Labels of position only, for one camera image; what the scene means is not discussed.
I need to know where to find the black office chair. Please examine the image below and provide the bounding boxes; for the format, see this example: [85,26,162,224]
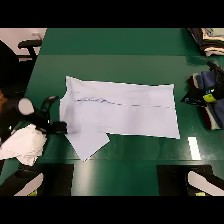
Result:
[0,38,43,98]

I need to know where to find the white shirt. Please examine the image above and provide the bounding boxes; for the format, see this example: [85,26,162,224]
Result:
[59,75,181,162]

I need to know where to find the stack of folded clothes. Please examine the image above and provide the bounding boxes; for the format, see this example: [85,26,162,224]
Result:
[187,27,224,58]

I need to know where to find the white garment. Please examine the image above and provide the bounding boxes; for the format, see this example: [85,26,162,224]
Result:
[0,123,48,167]

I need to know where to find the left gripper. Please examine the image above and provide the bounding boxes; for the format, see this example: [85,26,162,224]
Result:
[48,121,70,135]

